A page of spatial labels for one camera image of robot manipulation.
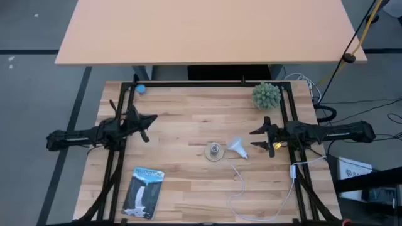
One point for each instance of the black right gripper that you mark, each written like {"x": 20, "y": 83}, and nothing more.
{"x": 274, "y": 135}

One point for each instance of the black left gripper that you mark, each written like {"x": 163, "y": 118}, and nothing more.
{"x": 133, "y": 122}

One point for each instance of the white lightbulb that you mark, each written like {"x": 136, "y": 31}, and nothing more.
{"x": 236, "y": 145}

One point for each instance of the round lamp socket base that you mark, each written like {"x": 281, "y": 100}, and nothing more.
{"x": 214, "y": 151}

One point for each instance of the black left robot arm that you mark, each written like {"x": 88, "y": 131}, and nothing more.
{"x": 78, "y": 136}

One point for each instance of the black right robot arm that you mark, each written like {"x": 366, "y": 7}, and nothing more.
{"x": 329, "y": 133}

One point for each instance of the small yellow tag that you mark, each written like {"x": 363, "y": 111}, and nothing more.
{"x": 278, "y": 146}

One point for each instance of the small blue round object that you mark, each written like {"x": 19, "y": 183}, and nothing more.
{"x": 141, "y": 89}

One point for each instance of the green spiky succulent plant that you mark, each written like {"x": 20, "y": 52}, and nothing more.
{"x": 266, "y": 96}

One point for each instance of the grey desk leg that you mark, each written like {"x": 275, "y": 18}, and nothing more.
{"x": 276, "y": 72}
{"x": 142, "y": 73}

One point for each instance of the white printed box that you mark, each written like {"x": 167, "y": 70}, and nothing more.
{"x": 353, "y": 171}

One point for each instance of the peach-coloured desk top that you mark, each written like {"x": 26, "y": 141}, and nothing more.
{"x": 207, "y": 31}

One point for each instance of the black furniture bar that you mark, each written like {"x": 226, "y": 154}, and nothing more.
{"x": 367, "y": 180}

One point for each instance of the dark box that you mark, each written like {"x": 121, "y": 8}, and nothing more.
{"x": 381, "y": 196}

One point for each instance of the black round foot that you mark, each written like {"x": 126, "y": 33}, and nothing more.
{"x": 372, "y": 19}

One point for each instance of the black aluminium table frame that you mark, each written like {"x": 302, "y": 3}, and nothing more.
{"x": 204, "y": 84}

